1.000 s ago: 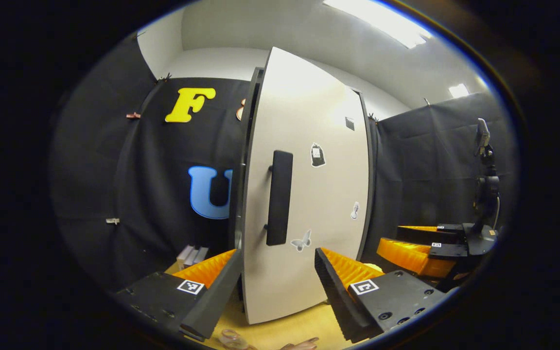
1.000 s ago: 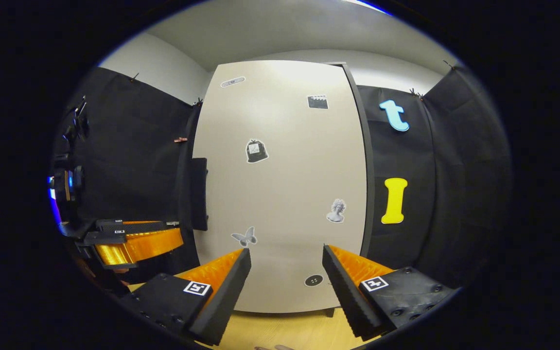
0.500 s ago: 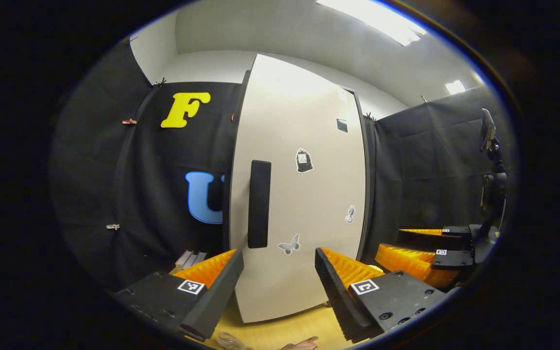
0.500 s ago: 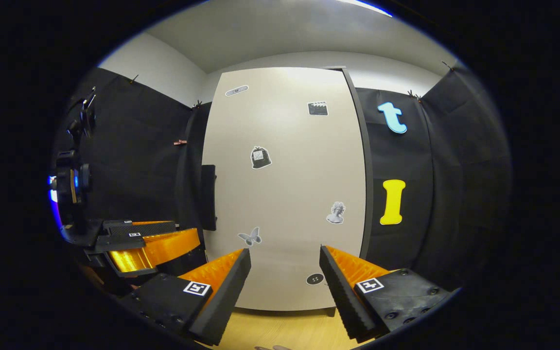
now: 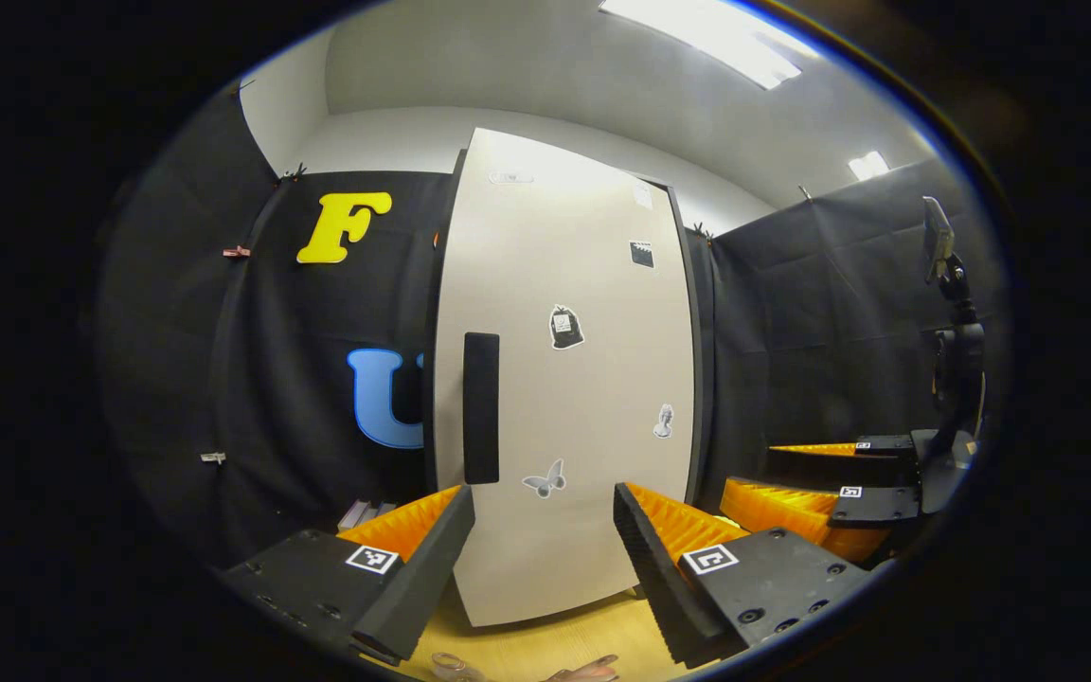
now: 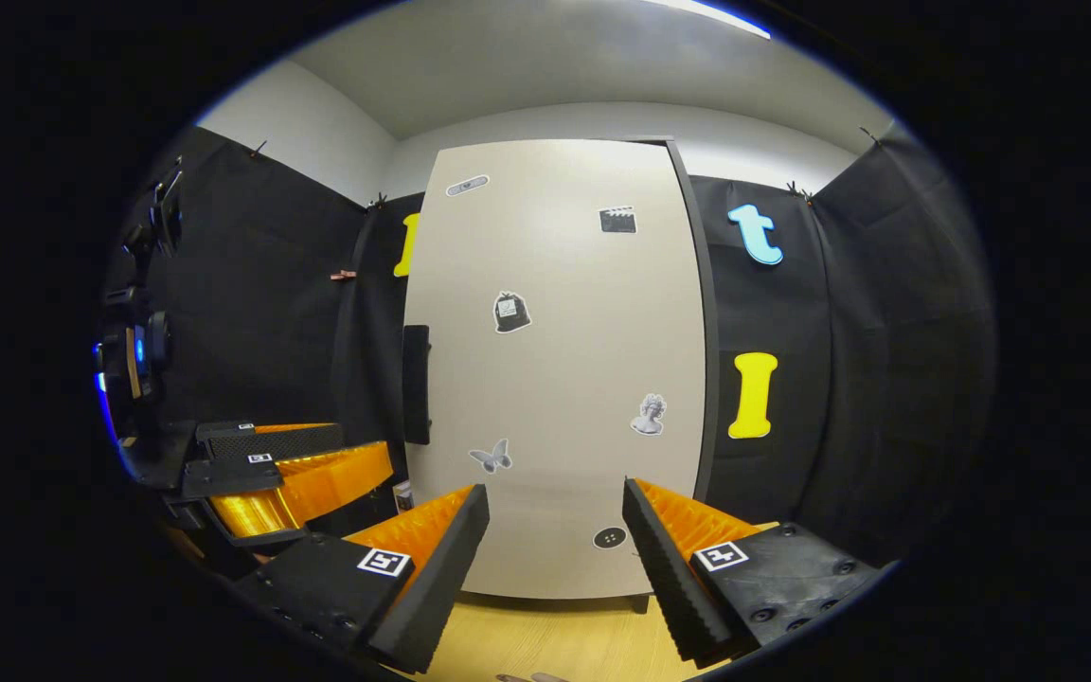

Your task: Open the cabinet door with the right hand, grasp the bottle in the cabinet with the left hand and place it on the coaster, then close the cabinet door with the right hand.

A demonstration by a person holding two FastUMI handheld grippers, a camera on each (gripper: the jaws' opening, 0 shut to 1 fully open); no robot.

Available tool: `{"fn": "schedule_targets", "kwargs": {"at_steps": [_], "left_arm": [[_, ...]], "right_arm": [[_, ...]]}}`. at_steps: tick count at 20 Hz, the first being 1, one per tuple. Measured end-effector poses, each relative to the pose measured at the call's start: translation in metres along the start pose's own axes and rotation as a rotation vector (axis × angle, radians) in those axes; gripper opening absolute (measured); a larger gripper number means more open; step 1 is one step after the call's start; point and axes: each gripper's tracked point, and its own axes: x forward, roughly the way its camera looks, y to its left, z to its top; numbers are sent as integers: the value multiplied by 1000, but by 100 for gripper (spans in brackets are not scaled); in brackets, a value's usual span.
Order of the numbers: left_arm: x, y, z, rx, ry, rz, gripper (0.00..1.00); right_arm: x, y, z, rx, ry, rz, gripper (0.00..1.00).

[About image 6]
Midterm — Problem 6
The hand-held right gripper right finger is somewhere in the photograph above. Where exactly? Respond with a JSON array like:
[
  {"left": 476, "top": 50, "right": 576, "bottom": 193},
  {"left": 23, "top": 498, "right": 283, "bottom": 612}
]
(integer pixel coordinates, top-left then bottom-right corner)
[{"left": 621, "top": 476, "right": 887, "bottom": 665}]

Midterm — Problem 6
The long ceiling light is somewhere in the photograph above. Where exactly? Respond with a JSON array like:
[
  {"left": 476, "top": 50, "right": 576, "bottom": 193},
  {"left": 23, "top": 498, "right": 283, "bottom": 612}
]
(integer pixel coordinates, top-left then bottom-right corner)
[{"left": 640, "top": 0, "right": 773, "bottom": 42}]

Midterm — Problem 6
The grey cabinet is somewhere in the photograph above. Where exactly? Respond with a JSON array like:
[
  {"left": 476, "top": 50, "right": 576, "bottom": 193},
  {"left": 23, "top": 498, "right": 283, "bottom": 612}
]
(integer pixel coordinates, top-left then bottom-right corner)
[{"left": 401, "top": 135, "right": 723, "bottom": 616}]

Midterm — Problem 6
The black backdrop cloth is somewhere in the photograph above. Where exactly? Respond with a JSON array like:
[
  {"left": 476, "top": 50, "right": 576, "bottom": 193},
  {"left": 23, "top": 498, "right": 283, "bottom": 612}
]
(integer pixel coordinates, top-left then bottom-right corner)
[{"left": 115, "top": 121, "right": 997, "bottom": 569}]

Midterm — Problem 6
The black cabinet door handle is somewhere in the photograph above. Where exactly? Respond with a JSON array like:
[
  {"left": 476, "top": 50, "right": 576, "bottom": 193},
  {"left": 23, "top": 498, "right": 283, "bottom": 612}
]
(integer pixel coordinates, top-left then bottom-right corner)
[{"left": 401, "top": 323, "right": 434, "bottom": 447}]

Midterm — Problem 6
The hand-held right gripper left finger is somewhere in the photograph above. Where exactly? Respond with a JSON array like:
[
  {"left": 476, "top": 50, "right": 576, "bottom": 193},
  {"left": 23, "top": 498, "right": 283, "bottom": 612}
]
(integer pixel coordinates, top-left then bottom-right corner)
[{"left": 233, "top": 484, "right": 492, "bottom": 673}]

